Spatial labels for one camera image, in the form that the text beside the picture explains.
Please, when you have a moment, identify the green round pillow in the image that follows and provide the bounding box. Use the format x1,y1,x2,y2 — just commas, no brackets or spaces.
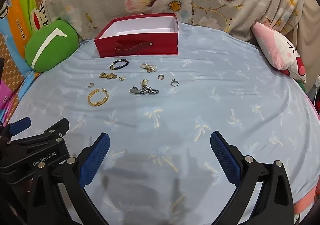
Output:
24,17,80,73

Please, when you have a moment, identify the silver watch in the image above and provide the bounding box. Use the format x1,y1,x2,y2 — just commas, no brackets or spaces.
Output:
129,84,160,95

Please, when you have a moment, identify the black bead bracelet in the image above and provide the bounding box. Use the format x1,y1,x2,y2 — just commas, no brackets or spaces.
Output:
110,59,129,70

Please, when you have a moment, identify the colourful cartoon cloth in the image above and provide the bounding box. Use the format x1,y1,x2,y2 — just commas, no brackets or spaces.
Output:
0,0,50,125

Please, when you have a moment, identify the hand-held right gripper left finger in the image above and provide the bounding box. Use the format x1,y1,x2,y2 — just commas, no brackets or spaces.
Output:
27,132,111,225

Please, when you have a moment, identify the pearl bracelet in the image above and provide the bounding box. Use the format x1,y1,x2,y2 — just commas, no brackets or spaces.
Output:
140,63,157,73

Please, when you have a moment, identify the pink cartoon pillow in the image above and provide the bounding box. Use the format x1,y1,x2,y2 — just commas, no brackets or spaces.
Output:
251,22,307,85

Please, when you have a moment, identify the gold chain bangle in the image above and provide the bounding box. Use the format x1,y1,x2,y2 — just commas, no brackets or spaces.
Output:
87,88,109,107

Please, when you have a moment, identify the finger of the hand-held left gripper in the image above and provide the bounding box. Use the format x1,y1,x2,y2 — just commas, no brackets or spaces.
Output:
14,118,70,146
0,117,32,138

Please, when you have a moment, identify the brown woven mat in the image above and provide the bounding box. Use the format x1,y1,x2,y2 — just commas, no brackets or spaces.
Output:
0,35,28,88

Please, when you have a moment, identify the gold watch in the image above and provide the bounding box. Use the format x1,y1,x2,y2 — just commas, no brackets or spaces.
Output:
99,72,118,80

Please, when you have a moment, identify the red cardboard box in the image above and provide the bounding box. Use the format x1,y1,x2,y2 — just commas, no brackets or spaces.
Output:
94,13,179,58

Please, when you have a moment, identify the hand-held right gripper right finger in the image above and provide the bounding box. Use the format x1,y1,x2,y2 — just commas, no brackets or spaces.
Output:
210,131,295,225

